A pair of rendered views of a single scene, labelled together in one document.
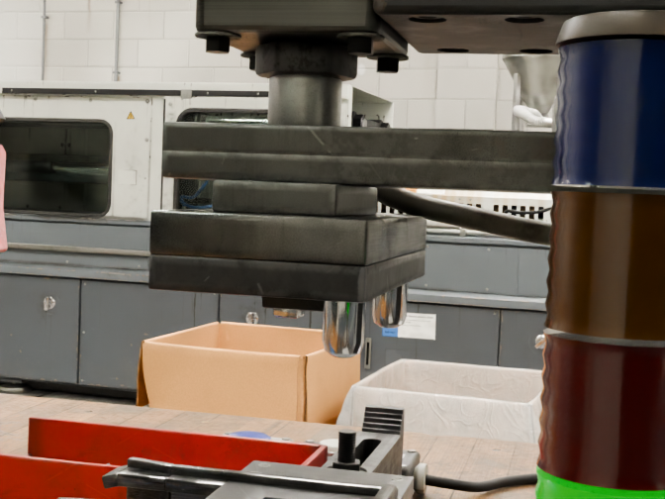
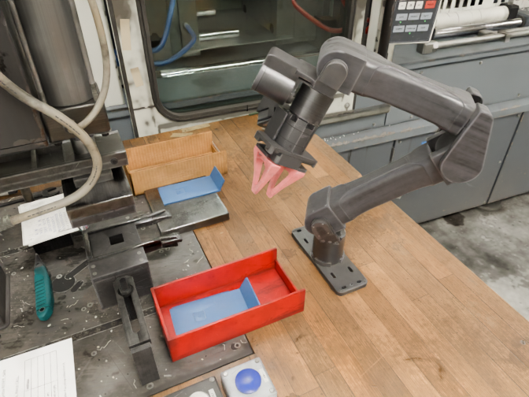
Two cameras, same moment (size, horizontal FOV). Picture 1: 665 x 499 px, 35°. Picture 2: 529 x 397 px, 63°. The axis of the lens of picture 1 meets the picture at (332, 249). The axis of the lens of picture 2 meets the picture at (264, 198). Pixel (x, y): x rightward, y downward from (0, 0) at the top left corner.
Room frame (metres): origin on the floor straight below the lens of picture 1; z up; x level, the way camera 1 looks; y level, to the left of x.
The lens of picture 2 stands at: (1.21, -0.13, 1.55)
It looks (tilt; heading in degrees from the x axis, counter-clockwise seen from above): 38 degrees down; 142
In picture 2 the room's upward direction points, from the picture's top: straight up
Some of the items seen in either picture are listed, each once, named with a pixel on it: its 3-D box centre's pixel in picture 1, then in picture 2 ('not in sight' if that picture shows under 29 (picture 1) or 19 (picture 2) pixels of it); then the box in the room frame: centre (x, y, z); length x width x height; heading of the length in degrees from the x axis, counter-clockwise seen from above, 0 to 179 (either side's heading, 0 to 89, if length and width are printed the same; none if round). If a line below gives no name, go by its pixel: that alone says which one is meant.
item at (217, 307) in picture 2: not in sight; (214, 307); (0.76, 0.11, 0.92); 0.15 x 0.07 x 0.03; 73
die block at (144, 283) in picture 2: not in sight; (116, 253); (0.54, 0.02, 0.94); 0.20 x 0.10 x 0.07; 167
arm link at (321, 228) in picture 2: not in sight; (326, 220); (0.78, 0.36, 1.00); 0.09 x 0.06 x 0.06; 132
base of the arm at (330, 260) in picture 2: not in sight; (328, 244); (0.78, 0.37, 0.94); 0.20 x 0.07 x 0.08; 167
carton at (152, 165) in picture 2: not in sight; (174, 162); (0.30, 0.28, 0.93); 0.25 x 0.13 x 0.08; 77
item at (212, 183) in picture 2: not in sight; (190, 184); (0.42, 0.26, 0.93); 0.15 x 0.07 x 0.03; 76
